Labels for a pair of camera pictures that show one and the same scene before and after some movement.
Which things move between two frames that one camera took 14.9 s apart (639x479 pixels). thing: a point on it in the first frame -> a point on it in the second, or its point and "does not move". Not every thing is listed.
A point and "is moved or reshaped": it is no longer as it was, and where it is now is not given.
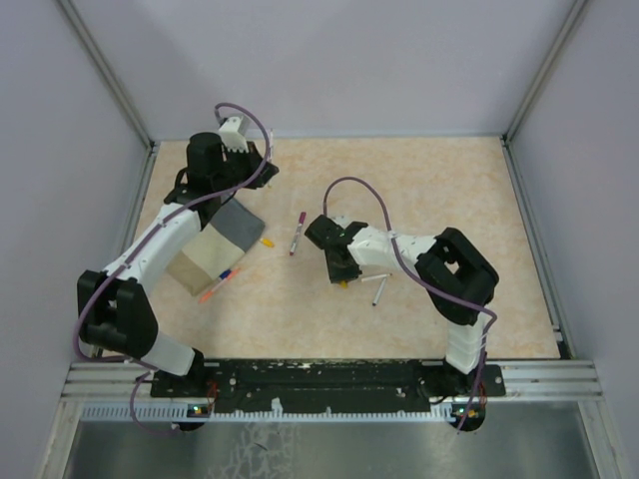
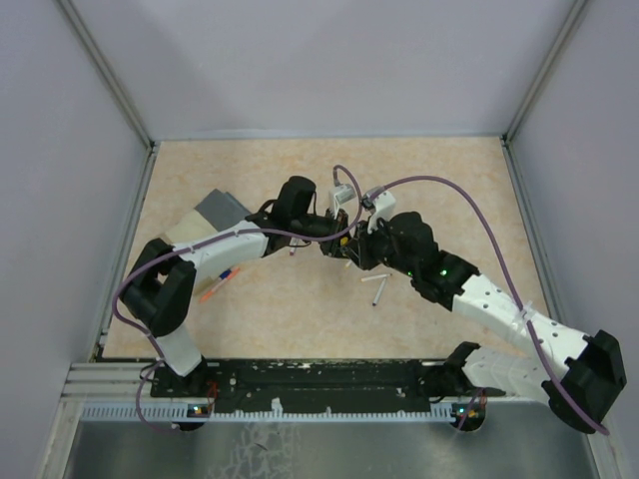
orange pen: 220,284 does not move
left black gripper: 252,159 -> 340,224
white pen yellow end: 270,183 is moved or reshaped
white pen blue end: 378,291 does not move
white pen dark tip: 376,276 does not move
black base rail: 309,385 does not move
